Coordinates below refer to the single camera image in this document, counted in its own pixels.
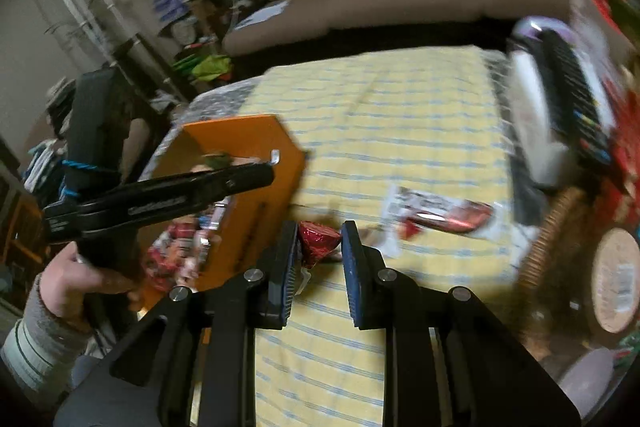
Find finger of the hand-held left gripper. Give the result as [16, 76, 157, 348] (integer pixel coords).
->
[100, 162, 277, 234]

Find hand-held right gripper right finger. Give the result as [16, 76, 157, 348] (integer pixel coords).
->
[341, 221, 582, 427]

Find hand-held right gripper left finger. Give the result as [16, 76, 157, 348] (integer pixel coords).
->
[109, 221, 305, 427]

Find snowman plush doll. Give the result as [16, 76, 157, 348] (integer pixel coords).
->
[142, 151, 236, 293]

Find red foil heart candy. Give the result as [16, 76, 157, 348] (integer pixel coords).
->
[297, 221, 344, 269]

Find orange cardboard box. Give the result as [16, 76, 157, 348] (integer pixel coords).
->
[135, 114, 307, 308]

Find chocolate bar brown-ended wrapper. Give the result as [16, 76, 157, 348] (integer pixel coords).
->
[382, 186, 502, 242]

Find person's left forearm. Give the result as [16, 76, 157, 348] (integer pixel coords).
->
[0, 274, 94, 396]

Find person's left hand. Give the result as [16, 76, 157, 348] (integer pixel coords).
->
[42, 241, 145, 320]

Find white shelf rack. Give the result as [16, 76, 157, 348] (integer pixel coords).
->
[46, 0, 132, 74]

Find green bag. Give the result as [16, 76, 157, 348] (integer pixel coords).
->
[172, 54, 234, 84]

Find round clock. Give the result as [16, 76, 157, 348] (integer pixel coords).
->
[172, 19, 199, 46]

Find blue boxes stack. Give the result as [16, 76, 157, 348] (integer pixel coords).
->
[152, 0, 194, 21]

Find yellow checked cloth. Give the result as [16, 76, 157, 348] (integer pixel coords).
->
[200, 47, 527, 427]

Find white papers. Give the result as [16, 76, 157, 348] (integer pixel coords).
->
[235, 1, 292, 28]

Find wicker basket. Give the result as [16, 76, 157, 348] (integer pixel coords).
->
[514, 186, 640, 360]

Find white tissue box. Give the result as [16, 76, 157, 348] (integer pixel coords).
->
[504, 39, 572, 188]

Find jar with pink lid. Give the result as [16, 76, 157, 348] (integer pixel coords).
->
[556, 348, 617, 414]

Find brown jar tan lid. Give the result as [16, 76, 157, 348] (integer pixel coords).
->
[589, 227, 640, 334]

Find black remote control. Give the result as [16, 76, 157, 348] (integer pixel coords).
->
[534, 29, 619, 168]

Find white purple device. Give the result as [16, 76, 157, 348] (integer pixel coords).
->
[511, 16, 577, 44]

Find pile of red packets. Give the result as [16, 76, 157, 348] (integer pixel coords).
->
[570, 0, 640, 188]

